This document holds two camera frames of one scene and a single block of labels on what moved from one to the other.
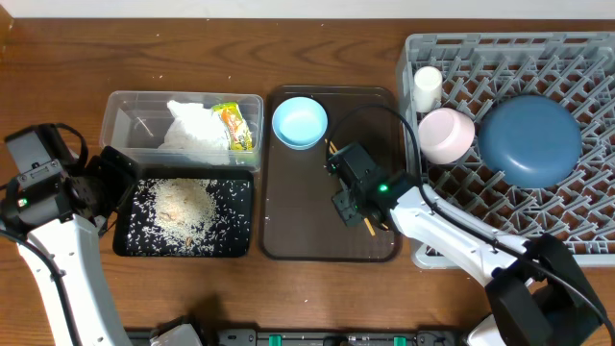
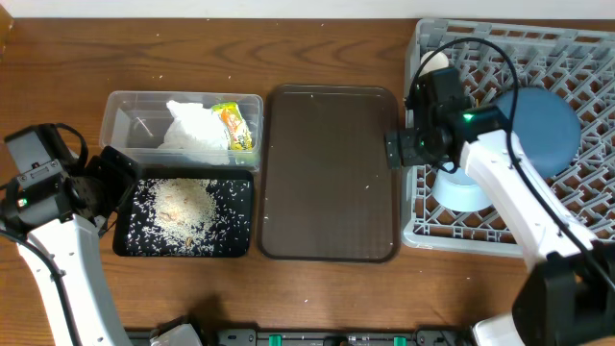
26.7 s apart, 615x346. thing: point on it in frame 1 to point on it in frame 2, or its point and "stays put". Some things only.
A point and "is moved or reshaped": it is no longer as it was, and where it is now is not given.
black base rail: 331,336 stays put
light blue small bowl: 300,123 to 458,191
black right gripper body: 348,206 to 415,146
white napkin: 199,132 stays put
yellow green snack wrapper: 232,117 stays put
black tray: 189,212 stays put
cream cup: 428,84 is moved or reshaped
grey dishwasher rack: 480,69 is moved or reshaped
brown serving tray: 298,220 stays put
